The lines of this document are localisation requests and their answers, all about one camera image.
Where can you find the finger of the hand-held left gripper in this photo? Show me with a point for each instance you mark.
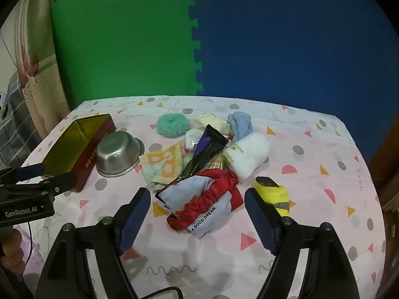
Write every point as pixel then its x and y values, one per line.
pixel 60 182
pixel 29 171

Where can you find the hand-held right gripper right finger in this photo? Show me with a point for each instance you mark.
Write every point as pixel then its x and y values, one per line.
pixel 261 221

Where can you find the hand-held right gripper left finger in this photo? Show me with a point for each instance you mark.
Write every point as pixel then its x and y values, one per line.
pixel 134 221

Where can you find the red metal tin box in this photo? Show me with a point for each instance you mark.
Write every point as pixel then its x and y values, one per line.
pixel 87 158

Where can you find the red and grey cloth pouch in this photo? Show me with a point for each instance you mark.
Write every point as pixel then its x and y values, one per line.
pixel 199 202

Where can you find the clear packet of bamboo sticks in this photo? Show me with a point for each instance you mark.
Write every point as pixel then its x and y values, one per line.
pixel 216 162

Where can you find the cream satin scrunchie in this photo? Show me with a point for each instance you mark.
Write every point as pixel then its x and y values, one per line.
pixel 212 121

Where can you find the person's left hand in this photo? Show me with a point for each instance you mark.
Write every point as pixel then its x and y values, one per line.
pixel 12 250

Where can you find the yellow reflective band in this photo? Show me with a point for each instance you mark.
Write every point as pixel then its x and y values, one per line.
pixel 276 196

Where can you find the plaid blanket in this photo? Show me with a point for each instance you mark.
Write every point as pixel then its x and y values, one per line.
pixel 15 130

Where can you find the steel bowl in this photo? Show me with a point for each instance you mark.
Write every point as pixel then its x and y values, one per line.
pixel 117 155

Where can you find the orange and green dotted towel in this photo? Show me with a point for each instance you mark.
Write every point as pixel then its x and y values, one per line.
pixel 160 162

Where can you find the white rolled towel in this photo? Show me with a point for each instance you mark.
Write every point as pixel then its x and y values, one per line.
pixel 251 155

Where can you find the pink patterned tablecloth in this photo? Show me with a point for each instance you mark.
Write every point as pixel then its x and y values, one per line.
pixel 311 177

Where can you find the black and purple packet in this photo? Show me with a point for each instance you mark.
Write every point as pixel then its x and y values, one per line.
pixel 207 146

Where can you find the blue fluffy towel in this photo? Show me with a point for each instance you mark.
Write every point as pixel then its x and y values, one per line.
pixel 240 124

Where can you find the green fluffy scrunchie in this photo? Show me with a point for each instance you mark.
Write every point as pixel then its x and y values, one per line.
pixel 171 126

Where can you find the orange foam mat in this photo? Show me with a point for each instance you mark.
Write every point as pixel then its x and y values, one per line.
pixel 386 162

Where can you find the green foam mat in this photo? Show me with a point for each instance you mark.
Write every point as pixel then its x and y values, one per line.
pixel 124 43

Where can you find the blue foam mat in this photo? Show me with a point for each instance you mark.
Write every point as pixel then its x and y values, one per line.
pixel 280 43

